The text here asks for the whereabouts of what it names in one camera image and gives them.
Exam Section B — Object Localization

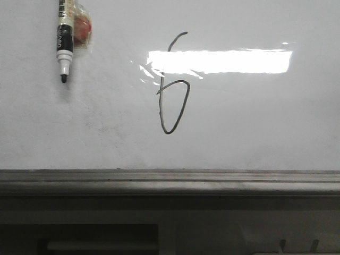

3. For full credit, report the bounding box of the white whiteboard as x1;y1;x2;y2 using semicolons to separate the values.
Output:
1;1;339;170

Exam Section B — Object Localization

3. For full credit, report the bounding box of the grey aluminium whiteboard tray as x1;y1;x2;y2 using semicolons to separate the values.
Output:
1;169;339;197

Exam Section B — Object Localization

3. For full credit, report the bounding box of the red magnet taped to marker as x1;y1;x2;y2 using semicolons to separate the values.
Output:
73;1;92;49

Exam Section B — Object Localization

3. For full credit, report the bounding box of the black and white whiteboard marker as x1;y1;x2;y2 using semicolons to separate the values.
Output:
56;0;74;83

